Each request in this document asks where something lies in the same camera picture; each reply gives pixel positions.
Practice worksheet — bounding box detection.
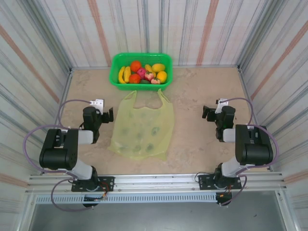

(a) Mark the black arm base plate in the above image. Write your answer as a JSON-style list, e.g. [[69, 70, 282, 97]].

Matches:
[[197, 173, 242, 191], [71, 176, 115, 193]]

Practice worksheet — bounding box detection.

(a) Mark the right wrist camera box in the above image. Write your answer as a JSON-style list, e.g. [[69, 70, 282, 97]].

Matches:
[[215, 98, 229, 114]]

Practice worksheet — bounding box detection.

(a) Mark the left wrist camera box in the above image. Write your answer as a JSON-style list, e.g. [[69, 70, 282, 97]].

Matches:
[[89, 98, 104, 114]]

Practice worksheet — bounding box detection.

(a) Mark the yellow-orange round fake fruit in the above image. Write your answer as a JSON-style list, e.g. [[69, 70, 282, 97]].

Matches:
[[156, 71, 168, 83]]

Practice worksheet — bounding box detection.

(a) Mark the black table clamp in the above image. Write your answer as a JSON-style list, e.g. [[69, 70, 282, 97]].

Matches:
[[216, 192, 233, 207]]

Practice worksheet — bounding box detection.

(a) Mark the aluminium mounting rail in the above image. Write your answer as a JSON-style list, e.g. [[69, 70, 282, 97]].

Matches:
[[25, 172, 288, 193]]

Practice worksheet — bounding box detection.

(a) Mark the yellow translucent plastic bag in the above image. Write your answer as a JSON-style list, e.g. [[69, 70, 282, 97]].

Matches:
[[107, 88, 176, 161]]

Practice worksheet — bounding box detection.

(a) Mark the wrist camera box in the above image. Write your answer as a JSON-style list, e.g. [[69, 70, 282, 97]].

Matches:
[[215, 98, 229, 114], [89, 98, 104, 114]]

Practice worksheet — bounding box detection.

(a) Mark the green plastic basket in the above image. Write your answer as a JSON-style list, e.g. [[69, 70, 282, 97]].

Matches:
[[109, 52, 174, 91]]

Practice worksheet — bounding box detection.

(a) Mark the fake yellow banana bunch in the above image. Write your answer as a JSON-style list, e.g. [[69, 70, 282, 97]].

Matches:
[[117, 66, 132, 84]]

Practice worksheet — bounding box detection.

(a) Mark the orange round fake fruit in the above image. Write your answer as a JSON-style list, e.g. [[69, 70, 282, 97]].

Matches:
[[130, 60, 142, 72]]

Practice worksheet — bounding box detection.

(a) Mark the slotted grey cable duct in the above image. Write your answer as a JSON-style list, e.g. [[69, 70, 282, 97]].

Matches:
[[51, 193, 218, 204]]

